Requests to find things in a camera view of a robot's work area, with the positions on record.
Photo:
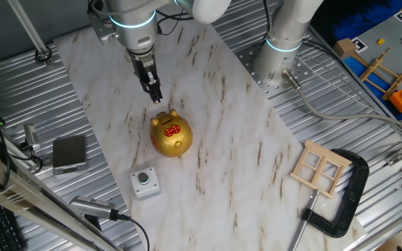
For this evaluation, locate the wooden window frame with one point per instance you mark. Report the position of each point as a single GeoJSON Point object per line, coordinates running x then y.
{"type": "Point", "coordinates": [321, 167]}

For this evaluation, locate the grey brick baseplate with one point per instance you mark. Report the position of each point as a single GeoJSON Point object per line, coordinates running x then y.
{"type": "Point", "coordinates": [393, 52]}

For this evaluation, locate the blue foam sheet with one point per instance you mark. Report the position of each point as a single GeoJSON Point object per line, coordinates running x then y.
{"type": "Point", "coordinates": [361, 19]}

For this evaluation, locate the silver ribbed camera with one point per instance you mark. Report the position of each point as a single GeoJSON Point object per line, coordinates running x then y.
{"type": "Point", "coordinates": [91, 206]}

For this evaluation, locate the small silver camera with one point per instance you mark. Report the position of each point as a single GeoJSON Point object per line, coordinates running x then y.
{"type": "Point", "coordinates": [31, 134]}

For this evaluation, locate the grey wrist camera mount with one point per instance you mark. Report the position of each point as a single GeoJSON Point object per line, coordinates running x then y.
{"type": "Point", "coordinates": [100, 28]}

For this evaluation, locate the wooden easel frame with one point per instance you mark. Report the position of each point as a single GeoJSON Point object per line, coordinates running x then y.
{"type": "Point", "coordinates": [373, 68]}

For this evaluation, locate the silver digital scale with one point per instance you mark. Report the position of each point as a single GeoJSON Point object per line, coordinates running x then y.
{"type": "Point", "coordinates": [69, 151]}

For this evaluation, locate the plain wooden block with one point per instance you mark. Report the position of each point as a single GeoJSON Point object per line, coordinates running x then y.
{"type": "Point", "coordinates": [344, 49]}

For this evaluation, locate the grey green push button box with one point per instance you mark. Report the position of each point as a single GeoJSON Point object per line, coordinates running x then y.
{"type": "Point", "coordinates": [146, 186]}

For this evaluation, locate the yellow toy brick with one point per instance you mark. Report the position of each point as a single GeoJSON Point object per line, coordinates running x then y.
{"type": "Point", "coordinates": [380, 41]}

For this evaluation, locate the black C-clamp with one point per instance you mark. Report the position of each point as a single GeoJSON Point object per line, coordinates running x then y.
{"type": "Point", "coordinates": [356, 181]}

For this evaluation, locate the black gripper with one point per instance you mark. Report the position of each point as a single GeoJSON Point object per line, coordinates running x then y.
{"type": "Point", "coordinates": [141, 66]}

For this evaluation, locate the golden piggy bank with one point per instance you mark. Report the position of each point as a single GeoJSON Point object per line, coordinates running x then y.
{"type": "Point", "coordinates": [171, 139]}

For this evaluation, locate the white marble pattern board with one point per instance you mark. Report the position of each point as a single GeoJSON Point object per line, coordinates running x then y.
{"type": "Point", "coordinates": [222, 191]}

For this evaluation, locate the small metal bracket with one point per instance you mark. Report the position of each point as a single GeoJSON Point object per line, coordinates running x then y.
{"type": "Point", "coordinates": [394, 159]}

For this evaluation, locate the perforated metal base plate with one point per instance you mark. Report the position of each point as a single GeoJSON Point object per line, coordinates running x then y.
{"type": "Point", "coordinates": [257, 78]}

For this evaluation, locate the black camera stand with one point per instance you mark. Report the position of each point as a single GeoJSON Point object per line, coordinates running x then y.
{"type": "Point", "coordinates": [93, 221]}

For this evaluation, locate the aluminium frame bar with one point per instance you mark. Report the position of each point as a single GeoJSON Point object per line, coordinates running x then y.
{"type": "Point", "coordinates": [19, 191]}

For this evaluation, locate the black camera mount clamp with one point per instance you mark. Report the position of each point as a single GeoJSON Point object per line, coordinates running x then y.
{"type": "Point", "coordinates": [30, 148]}

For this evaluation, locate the metal tripod pole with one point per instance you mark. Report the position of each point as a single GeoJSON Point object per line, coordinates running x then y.
{"type": "Point", "coordinates": [30, 31]}

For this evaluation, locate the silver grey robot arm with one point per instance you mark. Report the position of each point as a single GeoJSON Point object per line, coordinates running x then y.
{"type": "Point", "coordinates": [284, 35]}

